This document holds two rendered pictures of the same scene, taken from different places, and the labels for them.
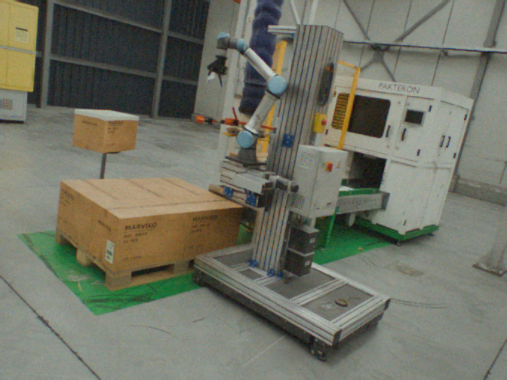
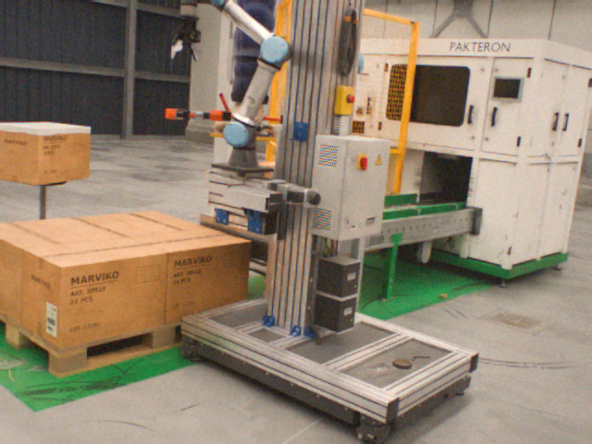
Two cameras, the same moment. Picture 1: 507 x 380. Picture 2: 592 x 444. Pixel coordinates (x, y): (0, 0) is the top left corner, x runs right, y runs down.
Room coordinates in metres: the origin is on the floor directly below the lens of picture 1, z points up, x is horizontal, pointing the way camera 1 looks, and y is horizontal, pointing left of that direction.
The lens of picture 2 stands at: (-0.20, -0.22, 1.41)
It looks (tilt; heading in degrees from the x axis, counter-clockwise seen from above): 11 degrees down; 1
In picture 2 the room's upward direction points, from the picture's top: 5 degrees clockwise
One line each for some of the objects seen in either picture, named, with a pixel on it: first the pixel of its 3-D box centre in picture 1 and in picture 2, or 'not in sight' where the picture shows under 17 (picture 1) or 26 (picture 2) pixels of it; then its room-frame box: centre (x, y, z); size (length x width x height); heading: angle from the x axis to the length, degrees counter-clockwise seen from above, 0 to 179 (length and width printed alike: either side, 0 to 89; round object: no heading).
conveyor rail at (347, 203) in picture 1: (331, 206); (389, 233); (4.44, -0.86, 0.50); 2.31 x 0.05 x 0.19; 138
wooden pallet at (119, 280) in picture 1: (148, 244); (114, 311); (3.50, 0.83, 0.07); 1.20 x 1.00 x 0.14; 138
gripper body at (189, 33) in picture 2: (219, 65); (189, 30); (3.00, 0.38, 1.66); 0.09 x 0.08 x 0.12; 52
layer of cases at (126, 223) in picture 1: (152, 216); (115, 266); (3.50, 0.83, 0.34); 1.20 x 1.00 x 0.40; 138
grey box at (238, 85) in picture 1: (242, 82); (240, 60); (4.95, 0.35, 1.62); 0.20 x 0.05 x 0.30; 138
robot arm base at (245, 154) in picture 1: (247, 152); (243, 155); (3.10, 0.09, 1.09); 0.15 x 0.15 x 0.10
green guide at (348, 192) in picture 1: (346, 194); (413, 214); (4.74, -1.05, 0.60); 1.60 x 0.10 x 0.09; 138
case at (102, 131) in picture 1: (106, 130); (43, 152); (4.78, 1.77, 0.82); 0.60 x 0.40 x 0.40; 163
